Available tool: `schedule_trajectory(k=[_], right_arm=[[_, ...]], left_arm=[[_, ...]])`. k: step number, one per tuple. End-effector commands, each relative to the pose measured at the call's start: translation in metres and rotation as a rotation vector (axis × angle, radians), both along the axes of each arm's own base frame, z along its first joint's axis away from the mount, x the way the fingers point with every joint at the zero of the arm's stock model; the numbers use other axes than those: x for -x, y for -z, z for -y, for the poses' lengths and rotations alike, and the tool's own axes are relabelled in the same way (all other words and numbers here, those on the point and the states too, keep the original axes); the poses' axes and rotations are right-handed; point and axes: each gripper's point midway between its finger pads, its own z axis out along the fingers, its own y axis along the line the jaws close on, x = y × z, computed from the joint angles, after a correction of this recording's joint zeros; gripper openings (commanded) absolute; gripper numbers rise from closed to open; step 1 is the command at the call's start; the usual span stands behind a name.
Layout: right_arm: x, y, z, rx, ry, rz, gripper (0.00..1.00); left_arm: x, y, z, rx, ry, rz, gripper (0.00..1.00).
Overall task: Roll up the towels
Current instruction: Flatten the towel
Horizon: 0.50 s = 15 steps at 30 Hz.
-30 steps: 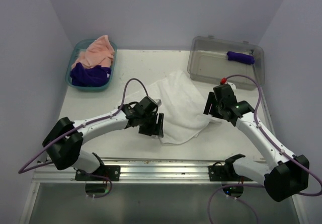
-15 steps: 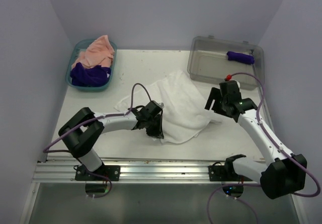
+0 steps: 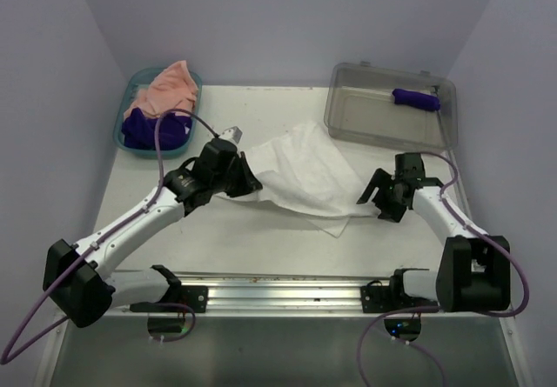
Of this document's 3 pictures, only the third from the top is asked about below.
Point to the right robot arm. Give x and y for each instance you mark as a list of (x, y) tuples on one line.
[(474, 271)]

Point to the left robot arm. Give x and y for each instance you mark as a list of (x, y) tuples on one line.
[(79, 278)]

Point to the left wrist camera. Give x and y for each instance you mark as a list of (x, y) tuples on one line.
[(232, 135)]

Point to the pink towel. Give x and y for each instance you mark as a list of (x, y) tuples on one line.
[(173, 88)]

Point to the aluminium mounting rail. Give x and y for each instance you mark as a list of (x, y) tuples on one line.
[(280, 296)]

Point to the white towel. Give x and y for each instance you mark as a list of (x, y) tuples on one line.
[(304, 172)]

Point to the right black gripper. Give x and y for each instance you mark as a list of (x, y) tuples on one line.
[(388, 212)]

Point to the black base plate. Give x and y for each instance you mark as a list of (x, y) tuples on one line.
[(379, 297), (194, 296)]

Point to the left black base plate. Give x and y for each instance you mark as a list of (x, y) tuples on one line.
[(194, 296)]

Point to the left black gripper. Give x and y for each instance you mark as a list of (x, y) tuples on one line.
[(249, 183)]

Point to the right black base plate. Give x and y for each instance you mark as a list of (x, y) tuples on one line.
[(379, 297)]

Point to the grey transparent plastic bin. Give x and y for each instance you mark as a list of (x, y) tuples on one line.
[(361, 108)]

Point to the blue plastic bin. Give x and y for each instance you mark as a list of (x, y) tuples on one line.
[(137, 82)]

